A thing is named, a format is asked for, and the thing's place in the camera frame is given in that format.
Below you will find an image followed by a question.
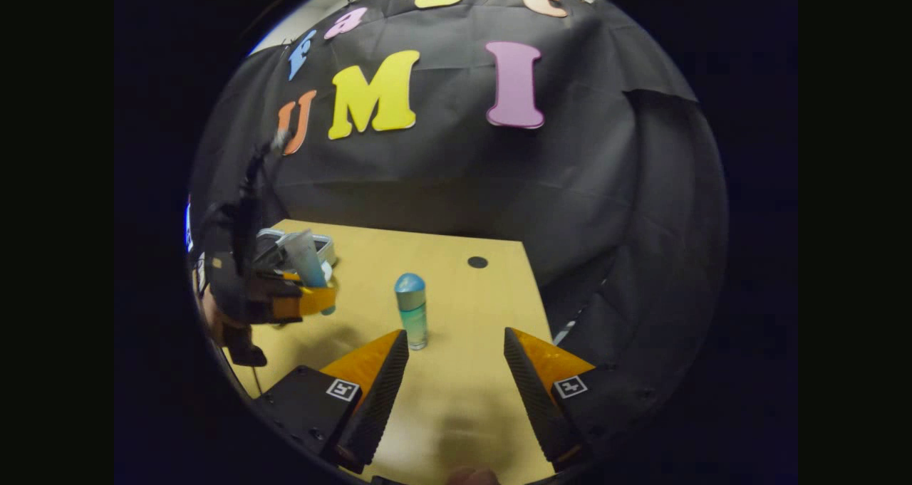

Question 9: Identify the blue and white tube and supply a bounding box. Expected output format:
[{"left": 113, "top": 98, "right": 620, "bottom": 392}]
[{"left": 282, "top": 230, "right": 337, "bottom": 317}]

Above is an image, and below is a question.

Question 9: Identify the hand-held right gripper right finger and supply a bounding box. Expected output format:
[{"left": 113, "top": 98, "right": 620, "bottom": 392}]
[{"left": 504, "top": 327, "right": 660, "bottom": 471}]

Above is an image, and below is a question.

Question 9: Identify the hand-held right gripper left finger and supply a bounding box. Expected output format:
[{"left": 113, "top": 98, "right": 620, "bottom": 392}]
[{"left": 256, "top": 330, "right": 410, "bottom": 475}]

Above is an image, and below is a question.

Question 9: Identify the light blue suitcase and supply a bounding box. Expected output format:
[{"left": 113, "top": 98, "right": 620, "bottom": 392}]
[{"left": 255, "top": 227, "right": 339, "bottom": 271}]

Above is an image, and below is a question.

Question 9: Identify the teal bottle with blue cap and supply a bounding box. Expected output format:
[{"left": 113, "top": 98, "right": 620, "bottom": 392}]
[{"left": 395, "top": 272, "right": 429, "bottom": 351}]

